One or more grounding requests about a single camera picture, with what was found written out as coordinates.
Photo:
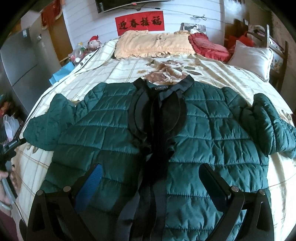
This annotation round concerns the wooden chair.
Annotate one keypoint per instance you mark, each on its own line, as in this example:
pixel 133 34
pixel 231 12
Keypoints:
pixel 280 54

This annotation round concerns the blue paper bag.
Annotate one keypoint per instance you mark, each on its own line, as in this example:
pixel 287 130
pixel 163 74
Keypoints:
pixel 64 71

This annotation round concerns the grey refrigerator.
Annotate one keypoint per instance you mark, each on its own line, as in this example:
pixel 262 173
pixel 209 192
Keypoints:
pixel 25 70

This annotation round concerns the red ruffled cushion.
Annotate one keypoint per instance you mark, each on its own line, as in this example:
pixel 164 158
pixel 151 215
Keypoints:
pixel 202 46

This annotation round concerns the wall mounted television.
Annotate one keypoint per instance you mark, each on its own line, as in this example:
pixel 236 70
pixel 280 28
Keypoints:
pixel 110 5

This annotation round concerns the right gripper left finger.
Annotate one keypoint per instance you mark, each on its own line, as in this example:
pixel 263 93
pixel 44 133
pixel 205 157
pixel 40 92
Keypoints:
pixel 55 216

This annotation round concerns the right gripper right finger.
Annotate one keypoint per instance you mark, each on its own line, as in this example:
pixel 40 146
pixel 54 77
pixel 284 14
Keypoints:
pixel 230 200

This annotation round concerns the red hanging decoration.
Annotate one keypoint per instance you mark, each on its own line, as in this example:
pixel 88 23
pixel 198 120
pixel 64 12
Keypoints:
pixel 51 13

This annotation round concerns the person's left hand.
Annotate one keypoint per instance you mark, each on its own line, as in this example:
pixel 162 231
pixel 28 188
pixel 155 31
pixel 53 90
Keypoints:
pixel 8 191

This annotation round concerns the dark green quilted jacket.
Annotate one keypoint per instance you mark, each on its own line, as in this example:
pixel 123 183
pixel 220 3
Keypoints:
pixel 151 141

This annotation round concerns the red banner with characters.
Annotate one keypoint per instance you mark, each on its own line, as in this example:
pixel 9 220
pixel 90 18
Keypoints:
pixel 149 20

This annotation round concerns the plush toy red hat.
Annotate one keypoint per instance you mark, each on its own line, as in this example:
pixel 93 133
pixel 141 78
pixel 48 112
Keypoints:
pixel 94 43

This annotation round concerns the framed photo at headboard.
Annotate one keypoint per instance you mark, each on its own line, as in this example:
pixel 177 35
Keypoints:
pixel 193 28

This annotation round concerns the white satin pillow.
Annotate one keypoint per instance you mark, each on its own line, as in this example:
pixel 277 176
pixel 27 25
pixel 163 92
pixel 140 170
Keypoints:
pixel 255 60

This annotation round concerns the white plastic bag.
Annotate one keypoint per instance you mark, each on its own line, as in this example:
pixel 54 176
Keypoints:
pixel 11 126

